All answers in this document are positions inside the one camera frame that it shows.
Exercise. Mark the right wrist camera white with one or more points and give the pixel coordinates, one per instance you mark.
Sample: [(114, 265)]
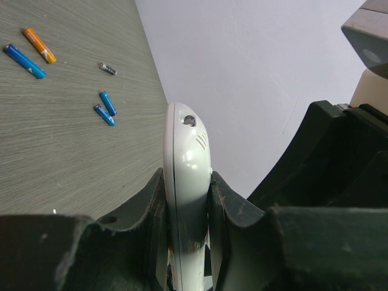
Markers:
[(366, 31)]

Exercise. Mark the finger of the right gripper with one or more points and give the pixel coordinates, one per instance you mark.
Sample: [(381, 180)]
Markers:
[(338, 157)]

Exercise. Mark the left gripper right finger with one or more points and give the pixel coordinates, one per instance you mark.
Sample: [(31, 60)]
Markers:
[(294, 248)]

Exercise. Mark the blue battery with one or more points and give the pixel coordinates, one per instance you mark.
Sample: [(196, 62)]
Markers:
[(24, 61), (104, 115), (108, 103)]

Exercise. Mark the blue battery centre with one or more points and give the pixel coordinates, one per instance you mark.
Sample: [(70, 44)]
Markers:
[(24, 61)]

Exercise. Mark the blue battery right upper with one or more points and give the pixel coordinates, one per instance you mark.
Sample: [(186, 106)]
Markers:
[(108, 103)]

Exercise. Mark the blue battery right lower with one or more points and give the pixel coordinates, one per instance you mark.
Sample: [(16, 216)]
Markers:
[(104, 115)]

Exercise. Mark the white remote control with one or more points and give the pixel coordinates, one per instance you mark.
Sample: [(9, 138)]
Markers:
[(187, 173)]

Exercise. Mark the orange battery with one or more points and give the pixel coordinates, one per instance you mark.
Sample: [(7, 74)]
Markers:
[(39, 45)]

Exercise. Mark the black battery right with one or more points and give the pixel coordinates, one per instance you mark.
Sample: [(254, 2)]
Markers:
[(107, 68)]

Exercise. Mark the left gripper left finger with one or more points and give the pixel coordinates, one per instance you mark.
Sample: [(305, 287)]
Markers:
[(125, 249)]

